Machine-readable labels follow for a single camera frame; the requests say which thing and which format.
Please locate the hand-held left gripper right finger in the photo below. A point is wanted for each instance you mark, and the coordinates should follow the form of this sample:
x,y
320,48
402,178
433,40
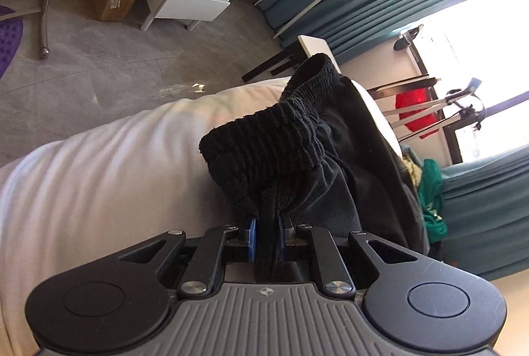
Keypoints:
x,y
283,238

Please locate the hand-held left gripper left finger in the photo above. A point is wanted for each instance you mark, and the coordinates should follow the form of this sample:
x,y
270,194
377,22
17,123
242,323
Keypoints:
x,y
249,238

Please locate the black pants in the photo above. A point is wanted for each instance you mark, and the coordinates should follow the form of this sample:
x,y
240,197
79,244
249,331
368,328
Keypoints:
x,y
330,157

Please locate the cream fluffy cloth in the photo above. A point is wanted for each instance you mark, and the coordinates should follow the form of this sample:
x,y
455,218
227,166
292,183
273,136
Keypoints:
x,y
413,170

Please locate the white bed sheet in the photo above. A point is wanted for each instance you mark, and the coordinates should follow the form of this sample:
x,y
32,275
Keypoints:
x,y
107,182

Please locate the green garment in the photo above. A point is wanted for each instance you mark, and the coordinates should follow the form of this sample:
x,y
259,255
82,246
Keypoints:
x,y
432,199

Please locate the red cloth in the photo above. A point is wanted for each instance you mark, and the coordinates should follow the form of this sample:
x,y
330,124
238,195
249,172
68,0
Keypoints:
x,y
415,108

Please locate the metal drying rack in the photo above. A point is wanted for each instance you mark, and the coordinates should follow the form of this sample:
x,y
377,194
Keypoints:
x,y
417,104

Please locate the small white table black legs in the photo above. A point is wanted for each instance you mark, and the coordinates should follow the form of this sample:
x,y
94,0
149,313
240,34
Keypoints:
x,y
314,46

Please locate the black metal stand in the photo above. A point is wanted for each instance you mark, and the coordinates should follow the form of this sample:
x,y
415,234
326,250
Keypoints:
x,y
407,40

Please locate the window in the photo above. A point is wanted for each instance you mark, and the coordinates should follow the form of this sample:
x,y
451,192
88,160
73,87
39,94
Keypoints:
x,y
483,62

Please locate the purple mat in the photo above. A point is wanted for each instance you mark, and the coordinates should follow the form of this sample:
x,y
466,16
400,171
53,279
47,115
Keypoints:
x,y
9,42

